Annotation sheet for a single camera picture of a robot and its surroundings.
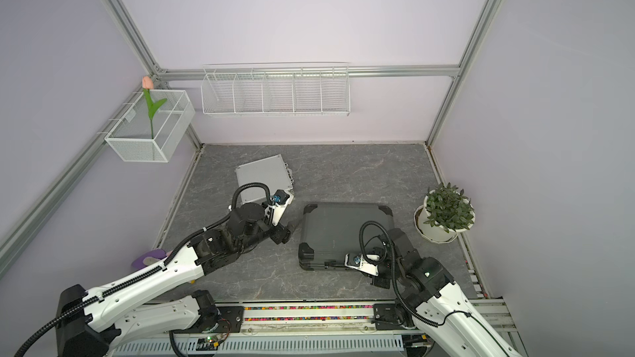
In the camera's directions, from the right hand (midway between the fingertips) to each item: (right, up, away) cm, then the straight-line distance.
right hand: (364, 257), depth 77 cm
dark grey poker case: (-10, +7, +4) cm, 13 cm away
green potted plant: (+27, +16, +2) cm, 32 cm away
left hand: (-22, +14, -3) cm, 27 cm away
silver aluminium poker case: (-36, +26, +29) cm, 53 cm away
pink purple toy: (-74, -4, +9) cm, 75 cm away
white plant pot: (+23, +8, +2) cm, 24 cm away
